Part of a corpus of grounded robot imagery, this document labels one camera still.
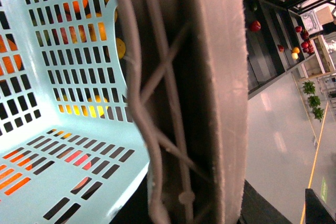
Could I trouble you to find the black metal shelf rack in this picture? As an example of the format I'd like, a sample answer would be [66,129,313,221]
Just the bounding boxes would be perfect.
[243,0,335,97]

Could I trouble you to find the grey basket handle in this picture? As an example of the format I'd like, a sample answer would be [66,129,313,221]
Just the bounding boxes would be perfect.
[117,0,248,223]

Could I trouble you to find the light teal plastic basket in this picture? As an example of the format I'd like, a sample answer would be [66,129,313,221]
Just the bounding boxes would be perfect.
[1,0,149,223]

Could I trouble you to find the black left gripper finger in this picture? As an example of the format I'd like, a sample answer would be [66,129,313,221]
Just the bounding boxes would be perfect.
[305,188,335,224]

